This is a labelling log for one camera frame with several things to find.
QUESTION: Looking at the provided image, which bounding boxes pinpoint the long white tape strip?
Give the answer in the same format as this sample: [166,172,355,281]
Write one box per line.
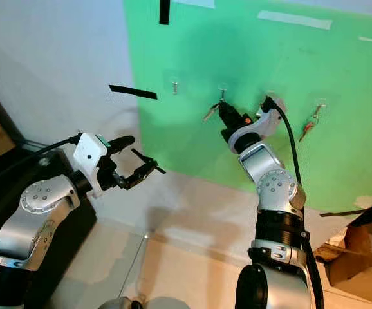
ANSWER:
[257,10,334,30]

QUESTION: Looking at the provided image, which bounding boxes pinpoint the long black tape strip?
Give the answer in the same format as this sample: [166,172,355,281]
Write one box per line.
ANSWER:
[109,84,158,100]

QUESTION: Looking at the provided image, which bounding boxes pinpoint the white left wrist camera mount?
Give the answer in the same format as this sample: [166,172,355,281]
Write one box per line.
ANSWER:
[73,132,116,197]

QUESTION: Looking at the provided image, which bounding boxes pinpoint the red key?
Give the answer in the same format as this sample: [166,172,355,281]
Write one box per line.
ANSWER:
[299,116,321,143]

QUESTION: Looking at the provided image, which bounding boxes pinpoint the thin black tape strip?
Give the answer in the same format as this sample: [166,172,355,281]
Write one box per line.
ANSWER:
[319,208,367,218]

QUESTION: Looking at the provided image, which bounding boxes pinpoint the wide white tape strip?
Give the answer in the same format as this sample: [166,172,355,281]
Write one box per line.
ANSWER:
[172,0,216,9]

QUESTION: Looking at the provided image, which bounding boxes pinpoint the black cabinet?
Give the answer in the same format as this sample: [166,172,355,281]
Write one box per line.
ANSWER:
[0,145,98,309]

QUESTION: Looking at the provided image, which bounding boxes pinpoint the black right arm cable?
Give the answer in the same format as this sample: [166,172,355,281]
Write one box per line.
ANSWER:
[262,97,326,309]

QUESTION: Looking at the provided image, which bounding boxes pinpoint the grey robot leg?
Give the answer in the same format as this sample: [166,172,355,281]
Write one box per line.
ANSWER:
[99,296,151,309]

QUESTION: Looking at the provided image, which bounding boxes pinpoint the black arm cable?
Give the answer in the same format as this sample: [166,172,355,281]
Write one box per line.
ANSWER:
[0,136,82,189]
[262,97,326,309]

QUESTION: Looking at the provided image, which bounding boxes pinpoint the dark door frame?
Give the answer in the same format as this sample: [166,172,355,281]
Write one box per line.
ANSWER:
[0,76,30,153]

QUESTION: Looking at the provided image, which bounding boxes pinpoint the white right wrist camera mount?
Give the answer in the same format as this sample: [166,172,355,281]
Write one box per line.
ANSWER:
[230,102,284,154]

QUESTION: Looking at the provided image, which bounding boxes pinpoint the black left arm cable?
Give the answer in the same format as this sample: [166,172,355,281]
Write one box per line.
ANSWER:
[0,136,82,189]

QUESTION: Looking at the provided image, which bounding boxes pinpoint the brown cardboard box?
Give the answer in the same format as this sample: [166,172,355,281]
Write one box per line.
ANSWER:
[317,205,372,290]

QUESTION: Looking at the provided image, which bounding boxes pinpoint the green wall sheet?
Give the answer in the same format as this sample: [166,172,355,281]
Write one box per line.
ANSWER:
[123,0,372,214]

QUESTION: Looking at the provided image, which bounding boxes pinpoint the short black tape strip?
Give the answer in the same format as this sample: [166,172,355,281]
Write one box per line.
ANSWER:
[159,0,171,26]

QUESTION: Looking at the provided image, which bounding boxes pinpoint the silver keys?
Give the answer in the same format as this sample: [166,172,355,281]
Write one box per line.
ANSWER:
[202,102,224,123]

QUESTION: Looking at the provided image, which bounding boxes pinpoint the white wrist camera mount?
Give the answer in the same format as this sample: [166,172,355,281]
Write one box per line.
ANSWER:
[73,132,116,197]
[230,102,284,154]

